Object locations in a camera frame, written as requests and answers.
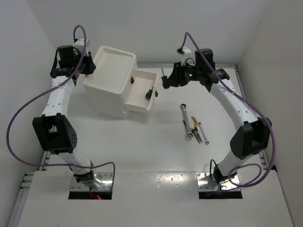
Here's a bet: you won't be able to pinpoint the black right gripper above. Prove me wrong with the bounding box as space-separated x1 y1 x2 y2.
165 61 202 87

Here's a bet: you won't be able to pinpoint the green yellow stubby screwdriver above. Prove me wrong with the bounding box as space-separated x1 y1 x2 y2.
161 68 169 89

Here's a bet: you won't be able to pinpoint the white drawer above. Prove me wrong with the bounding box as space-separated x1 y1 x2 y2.
125 70 159 114

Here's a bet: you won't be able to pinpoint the green handled screwdriver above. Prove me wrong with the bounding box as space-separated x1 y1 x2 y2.
145 87 153 100

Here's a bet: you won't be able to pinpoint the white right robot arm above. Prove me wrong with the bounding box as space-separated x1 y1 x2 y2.
161 47 271 183

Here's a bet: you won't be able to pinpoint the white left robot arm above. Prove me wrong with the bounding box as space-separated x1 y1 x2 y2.
32 39 102 190

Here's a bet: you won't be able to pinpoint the white drawer cabinet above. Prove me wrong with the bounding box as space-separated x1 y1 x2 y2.
83 46 138 119

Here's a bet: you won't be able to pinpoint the green yellow long-nose pliers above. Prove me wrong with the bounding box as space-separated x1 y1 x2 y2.
191 116 203 143

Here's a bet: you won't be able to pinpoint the silver ratchet wrench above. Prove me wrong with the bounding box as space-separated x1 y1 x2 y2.
180 104 193 139

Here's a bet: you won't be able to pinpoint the silver combination wrench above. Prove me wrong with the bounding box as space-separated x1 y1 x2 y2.
198 122 209 145

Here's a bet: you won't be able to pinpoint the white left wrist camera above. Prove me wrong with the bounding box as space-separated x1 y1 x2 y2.
73 38 90 56

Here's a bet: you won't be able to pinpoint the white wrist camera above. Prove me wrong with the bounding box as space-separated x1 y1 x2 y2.
177 47 192 66
73 38 90 56

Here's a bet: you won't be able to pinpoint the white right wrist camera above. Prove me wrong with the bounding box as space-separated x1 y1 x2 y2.
177 47 192 66

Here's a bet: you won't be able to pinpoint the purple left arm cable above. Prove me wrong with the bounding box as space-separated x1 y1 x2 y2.
6 25 116 187

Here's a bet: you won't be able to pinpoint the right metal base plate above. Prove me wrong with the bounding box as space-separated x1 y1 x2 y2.
196 172 239 192

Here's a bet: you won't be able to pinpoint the metal base plate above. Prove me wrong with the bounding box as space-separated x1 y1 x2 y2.
196 172 239 192
70 172 113 192

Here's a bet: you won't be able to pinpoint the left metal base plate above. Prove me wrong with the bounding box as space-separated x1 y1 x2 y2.
70 172 113 192

